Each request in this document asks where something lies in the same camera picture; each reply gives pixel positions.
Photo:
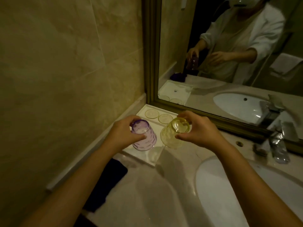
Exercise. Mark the yellow faceted glass cup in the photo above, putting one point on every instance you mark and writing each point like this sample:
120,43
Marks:
174,134

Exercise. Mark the person's left hand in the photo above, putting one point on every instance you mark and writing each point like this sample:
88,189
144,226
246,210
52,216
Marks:
120,135

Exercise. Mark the purple faceted glass cup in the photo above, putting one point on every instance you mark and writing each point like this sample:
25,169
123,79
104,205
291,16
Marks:
144,135

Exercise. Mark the person's left thumb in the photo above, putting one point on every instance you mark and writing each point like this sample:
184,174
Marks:
138,137

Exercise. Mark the person's right thumb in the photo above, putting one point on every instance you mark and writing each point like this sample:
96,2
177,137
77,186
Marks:
182,136

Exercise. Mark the dark folded cloth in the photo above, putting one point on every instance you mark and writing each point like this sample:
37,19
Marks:
106,184

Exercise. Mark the person's right forearm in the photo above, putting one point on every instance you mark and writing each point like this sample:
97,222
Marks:
251,184

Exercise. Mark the gold framed wall mirror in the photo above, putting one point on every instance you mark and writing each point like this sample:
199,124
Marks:
224,68

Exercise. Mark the round clear glass coaster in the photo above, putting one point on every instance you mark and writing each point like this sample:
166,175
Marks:
151,113
165,118

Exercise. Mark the round chrome drain knob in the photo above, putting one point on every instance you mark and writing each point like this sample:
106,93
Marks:
239,143

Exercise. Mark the person's left forearm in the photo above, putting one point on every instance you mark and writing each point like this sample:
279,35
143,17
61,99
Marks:
71,186

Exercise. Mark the chrome faucet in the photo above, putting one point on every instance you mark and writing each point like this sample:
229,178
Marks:
275,145

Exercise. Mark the person's right hand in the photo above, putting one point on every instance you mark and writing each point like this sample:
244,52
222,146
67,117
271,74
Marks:
201,132

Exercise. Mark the white rectangular tray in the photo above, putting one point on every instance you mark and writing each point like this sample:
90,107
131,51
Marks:
148,139

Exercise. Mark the white oval sink basin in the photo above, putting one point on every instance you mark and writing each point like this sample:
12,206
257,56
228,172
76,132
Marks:
246,193

